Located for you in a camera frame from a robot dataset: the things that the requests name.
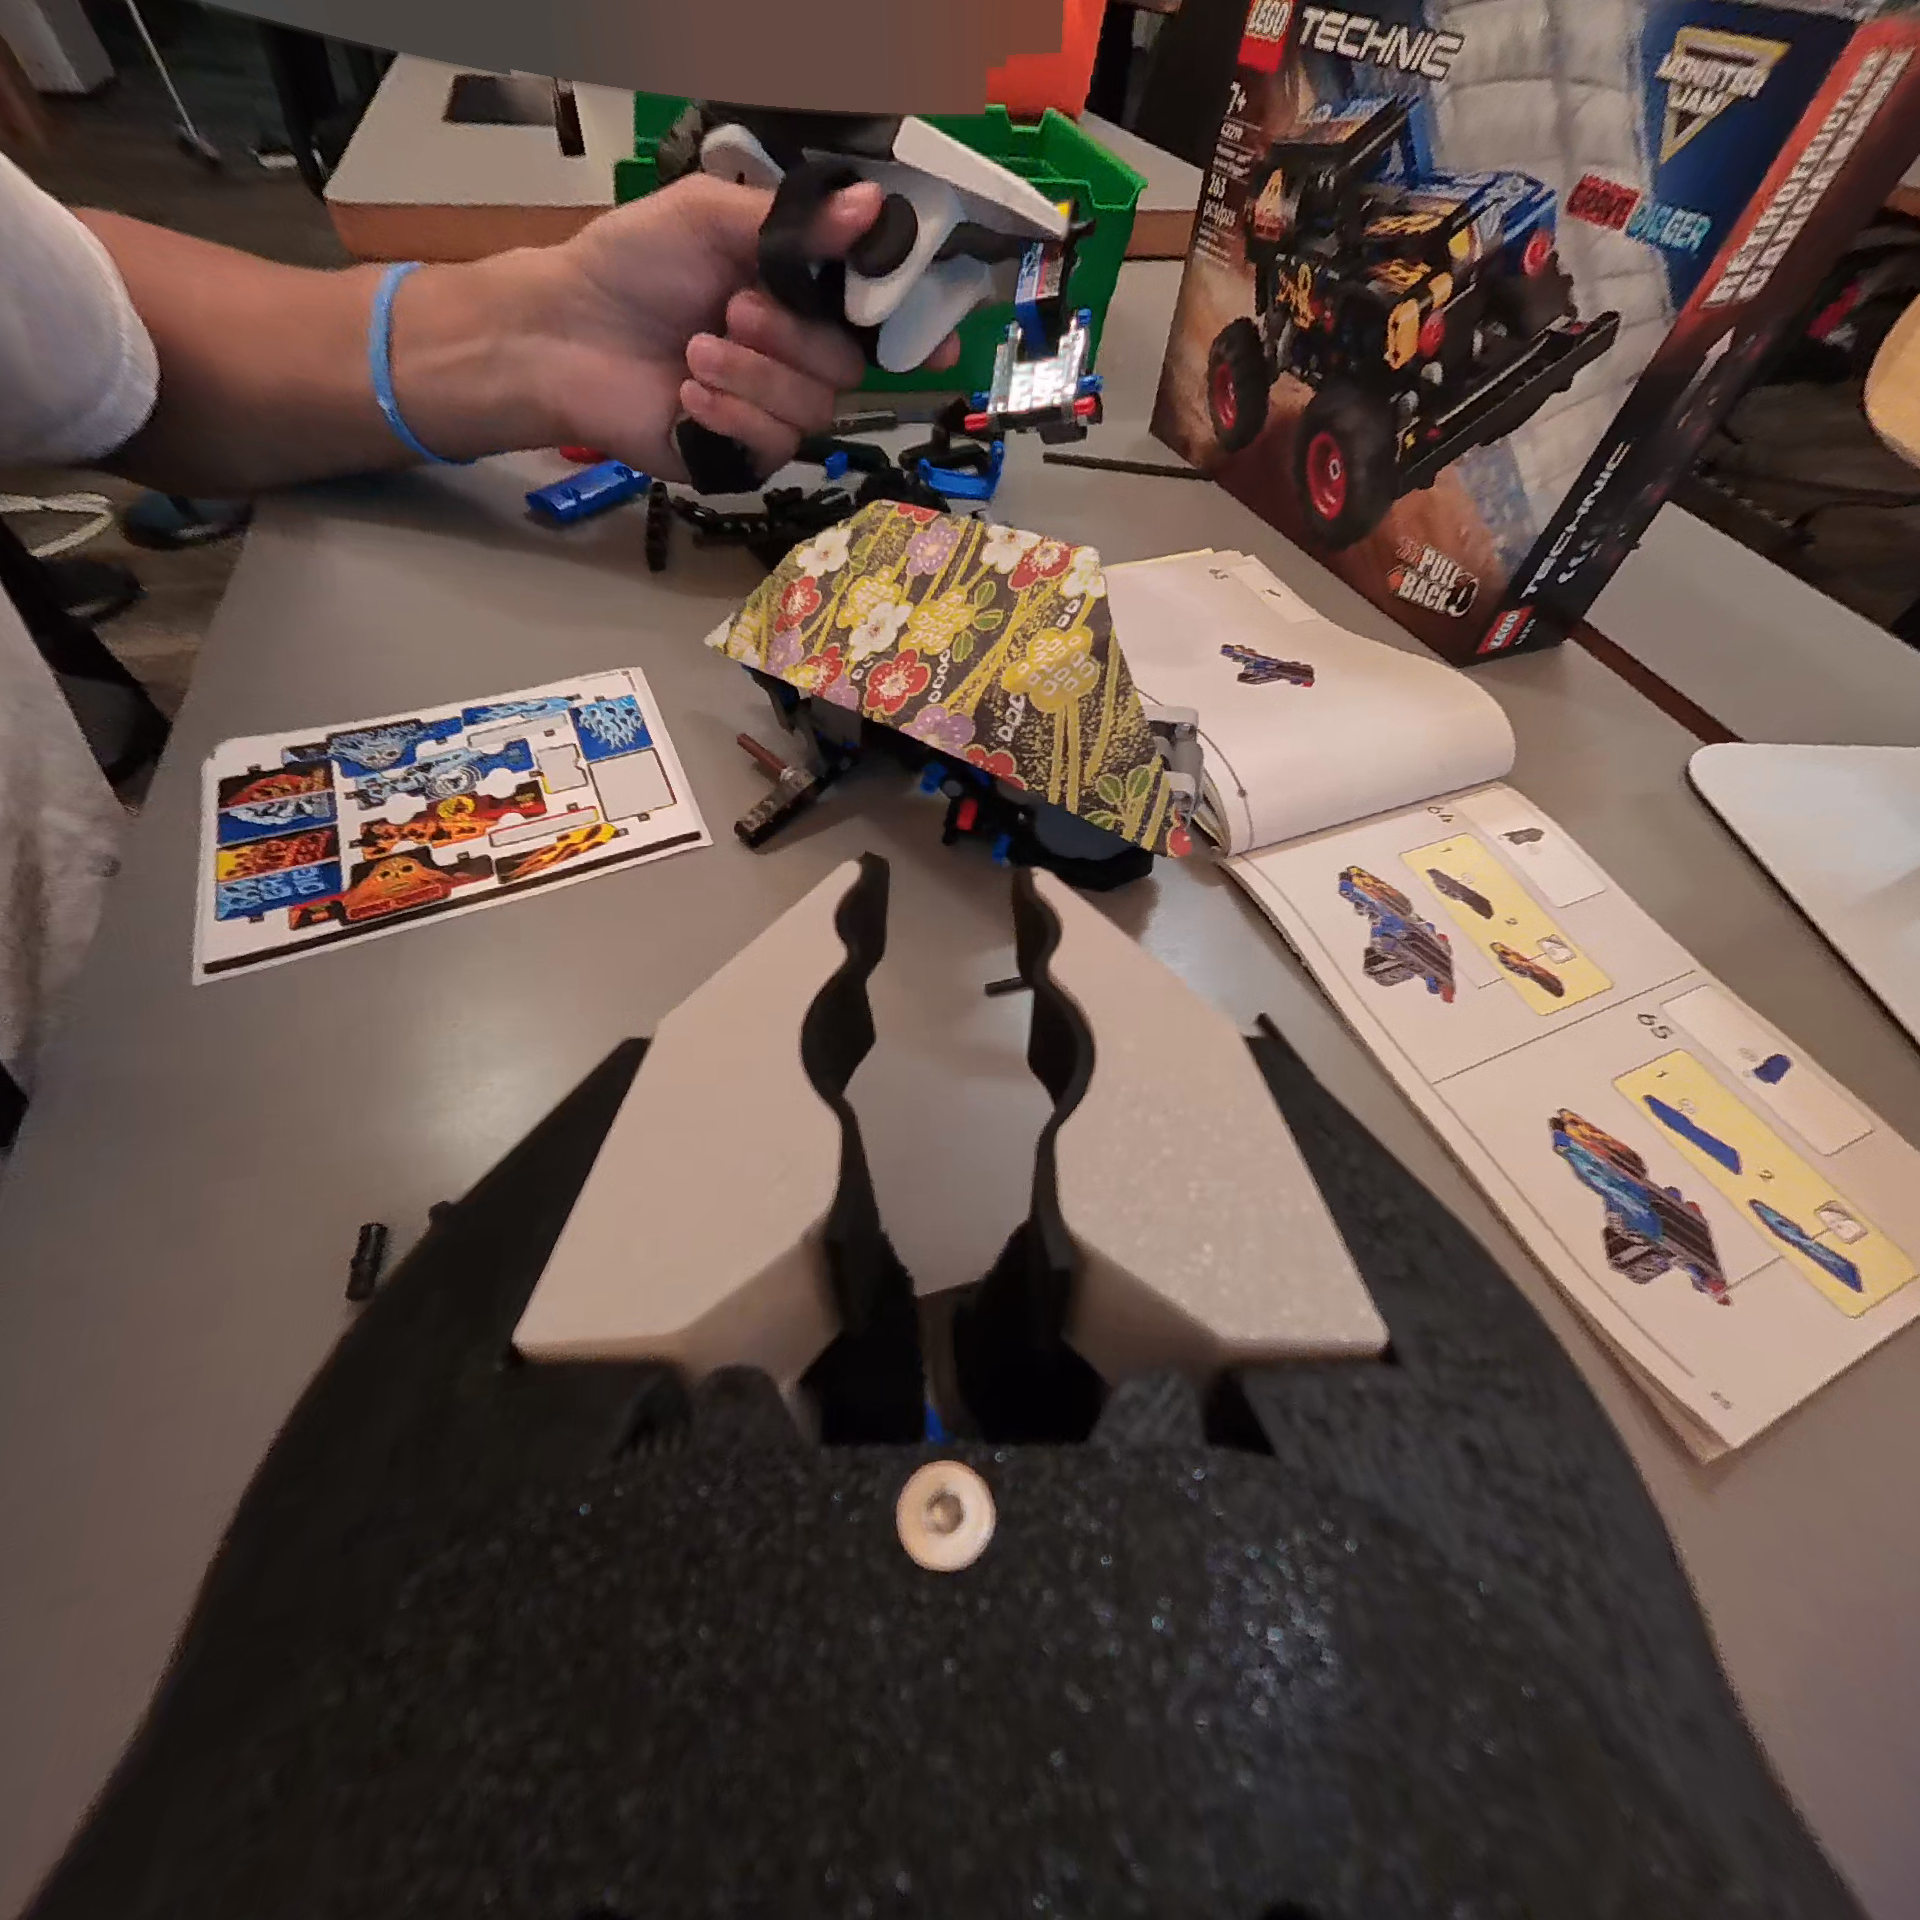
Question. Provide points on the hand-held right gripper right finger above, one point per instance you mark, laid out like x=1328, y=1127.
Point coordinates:
x=1201, y=1186

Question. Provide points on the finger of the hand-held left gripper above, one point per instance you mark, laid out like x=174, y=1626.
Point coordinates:
x=973, y=172

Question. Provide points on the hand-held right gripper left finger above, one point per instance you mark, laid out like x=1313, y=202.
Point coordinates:
x=691, y=1186

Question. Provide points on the black blue lego assembly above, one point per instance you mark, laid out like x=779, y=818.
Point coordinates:
x=1043, y=375

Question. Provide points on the person's left forearm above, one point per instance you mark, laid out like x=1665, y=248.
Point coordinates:
x=269, y=359

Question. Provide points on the spread of black lego beams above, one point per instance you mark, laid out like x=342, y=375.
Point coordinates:
x=749, y=518

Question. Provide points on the long black lego axle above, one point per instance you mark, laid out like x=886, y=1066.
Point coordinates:
x=1148, y=467

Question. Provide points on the blue curved lego panel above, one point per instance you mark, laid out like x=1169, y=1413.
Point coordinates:
x=593, y=492

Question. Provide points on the partly built lego chassis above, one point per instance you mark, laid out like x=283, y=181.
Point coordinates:
x=1049, y=839

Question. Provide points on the lego set box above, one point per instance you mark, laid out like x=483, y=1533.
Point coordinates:
x=1499, y=301

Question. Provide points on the person's left hand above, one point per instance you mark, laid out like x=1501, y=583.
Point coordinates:
x=645, y=317

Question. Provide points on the green plastic bin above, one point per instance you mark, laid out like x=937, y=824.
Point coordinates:
x=1101, y=224

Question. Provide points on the orange plastic bin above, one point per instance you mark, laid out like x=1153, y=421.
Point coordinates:
x=1073, y=44

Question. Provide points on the floral patterned paper sheet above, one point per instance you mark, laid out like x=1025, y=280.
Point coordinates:
x=961, y=645

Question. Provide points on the colourful sticker sheet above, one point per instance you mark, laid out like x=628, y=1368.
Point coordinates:
x=451, y=811

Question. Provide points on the instruction booklet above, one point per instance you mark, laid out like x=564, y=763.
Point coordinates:
x=1348, y=706

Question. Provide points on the white side table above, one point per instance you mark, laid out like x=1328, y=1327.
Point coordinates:
x=405, y=181

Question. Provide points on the blue wristband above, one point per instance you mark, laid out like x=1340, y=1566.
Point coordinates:
x=381, y=359

